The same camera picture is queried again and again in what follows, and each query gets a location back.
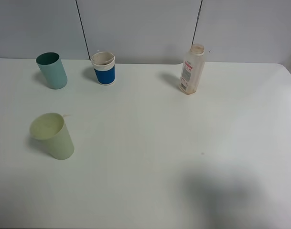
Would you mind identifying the clear plastic drink bottle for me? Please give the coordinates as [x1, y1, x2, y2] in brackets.
[179, 43, 205, 94]

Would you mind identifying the teal green plastic cup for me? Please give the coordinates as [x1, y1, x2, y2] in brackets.
[36, 52, 68, 89]

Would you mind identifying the blue paper cup white rim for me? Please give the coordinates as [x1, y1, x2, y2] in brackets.
[90, 52, 115, 85]

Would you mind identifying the light green plastic cup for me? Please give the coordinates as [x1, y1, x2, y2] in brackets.
[30, 113, 75, 160]

